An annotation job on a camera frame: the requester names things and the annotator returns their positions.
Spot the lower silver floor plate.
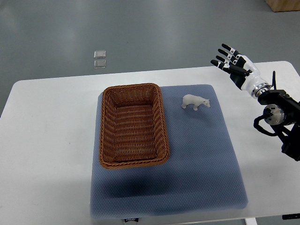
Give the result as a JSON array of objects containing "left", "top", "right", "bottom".
[{"left": 94, "top": 59, "right": 106, "bottom": 69}]

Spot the wooden box corner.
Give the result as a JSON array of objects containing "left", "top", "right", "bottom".
[{"left": 265, "top": 0, "right": 300, "bottom": 12}]

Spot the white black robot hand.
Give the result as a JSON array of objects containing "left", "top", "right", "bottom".
[{"left": 210, "top": 44, "right": 270, "bottom": 98}]

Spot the silver floor plate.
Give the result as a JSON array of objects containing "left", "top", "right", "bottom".
[
  {"left": 94, "top": 50, "right": 106, "bottom": 59},
  {"left": 94, "top": 59, "right": 106, "bottom": 69}
]

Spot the brown wicker basket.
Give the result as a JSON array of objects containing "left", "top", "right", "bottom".
[{"left": 98, "top": 83, "right": 170, "bottom": 169}]

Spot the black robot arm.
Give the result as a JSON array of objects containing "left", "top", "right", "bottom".
[{"left": 254, "top": 71, "right": 300, "bottom": 161}]

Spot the black table control panel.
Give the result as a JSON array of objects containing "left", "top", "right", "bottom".
[{"left": 282, "top": 213, "right": 300, "bottom": 220}]

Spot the white bear figurine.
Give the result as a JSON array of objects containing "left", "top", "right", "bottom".
[{"left": 181, "top": 94, "right": 210, "bottom": 111}]

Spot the upper silver floor plate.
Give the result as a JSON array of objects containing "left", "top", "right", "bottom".
[{"left": 94, "top": 50, "right": 106, "bottom": 59}]

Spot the blue grey mat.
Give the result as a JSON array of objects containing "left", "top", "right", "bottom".
[{"left": 90, "top": 84, "right": 248, "bottom": 220}]

